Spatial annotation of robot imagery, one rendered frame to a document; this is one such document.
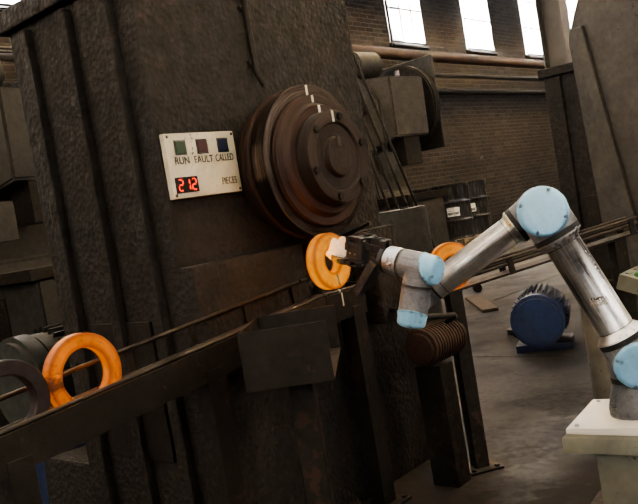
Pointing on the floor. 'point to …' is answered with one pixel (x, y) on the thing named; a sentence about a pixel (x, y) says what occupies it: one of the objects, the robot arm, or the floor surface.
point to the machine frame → (190, 228)
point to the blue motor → (541, 320)
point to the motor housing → (440, 398)
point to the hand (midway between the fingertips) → (328, 254)
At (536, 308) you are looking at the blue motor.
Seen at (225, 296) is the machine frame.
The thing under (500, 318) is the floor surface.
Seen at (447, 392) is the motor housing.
